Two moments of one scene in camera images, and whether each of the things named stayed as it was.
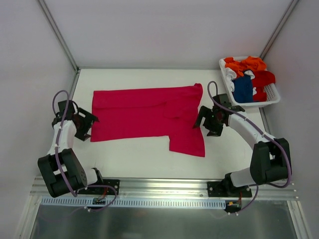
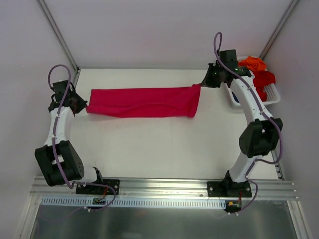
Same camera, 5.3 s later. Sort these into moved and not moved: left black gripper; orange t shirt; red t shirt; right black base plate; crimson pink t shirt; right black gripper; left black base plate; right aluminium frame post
Moved: right black gripper; left black gripper; crimson pink t shirt
Not moved: right aluminium frame post; orange t shirt; red t shirt; left black base plate; right black base plate
